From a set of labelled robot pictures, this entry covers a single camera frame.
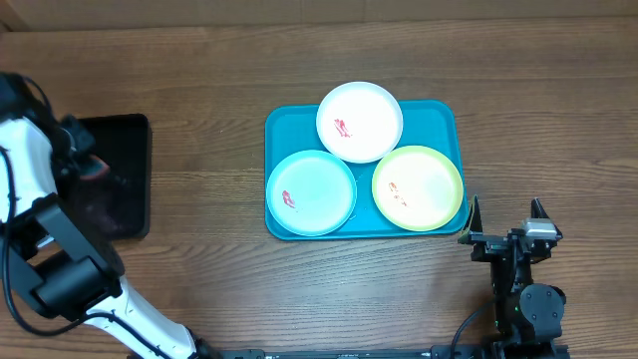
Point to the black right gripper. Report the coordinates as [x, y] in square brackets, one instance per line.
[490, 245]

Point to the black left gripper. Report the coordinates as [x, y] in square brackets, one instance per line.
[65, 167]

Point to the pink and green sponge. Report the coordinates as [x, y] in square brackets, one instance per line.
[92, 168]

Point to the yellow-green plate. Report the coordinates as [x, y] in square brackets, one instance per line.
[417, 188]

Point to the white plate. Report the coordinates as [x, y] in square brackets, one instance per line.
[359, 122]

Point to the light blue plate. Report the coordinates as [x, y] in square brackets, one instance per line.
[311, 193]

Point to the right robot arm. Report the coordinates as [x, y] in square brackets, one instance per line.
[527, 314]

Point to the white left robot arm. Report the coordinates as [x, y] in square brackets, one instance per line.
[69, 188]

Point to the teal plastic tray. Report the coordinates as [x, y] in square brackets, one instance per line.
[428, 123]

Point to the black rectangular bin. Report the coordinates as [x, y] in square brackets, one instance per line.
[118, 203]

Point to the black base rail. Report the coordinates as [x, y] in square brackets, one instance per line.
[435, 352]

